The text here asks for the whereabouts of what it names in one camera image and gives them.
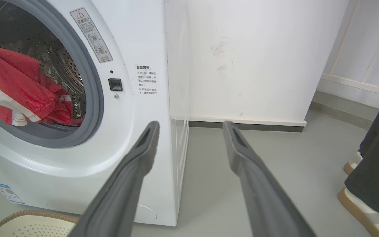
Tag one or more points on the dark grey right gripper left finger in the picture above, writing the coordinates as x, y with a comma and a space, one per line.
123, 187

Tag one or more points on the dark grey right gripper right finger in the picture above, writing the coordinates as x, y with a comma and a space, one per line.
262, 194

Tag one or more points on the red white garment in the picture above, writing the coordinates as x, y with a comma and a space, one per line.
15, 85

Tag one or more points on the white tan-soled shoe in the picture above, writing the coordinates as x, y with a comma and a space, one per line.
362, 210
353, 163

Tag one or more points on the cream plastic laundry basket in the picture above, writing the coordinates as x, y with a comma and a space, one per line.
28, 225

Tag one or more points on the dark grey trouser leg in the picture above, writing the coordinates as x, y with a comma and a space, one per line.
378, 164

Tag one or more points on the white front-load washing machine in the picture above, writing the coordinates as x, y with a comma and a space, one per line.
127, 108

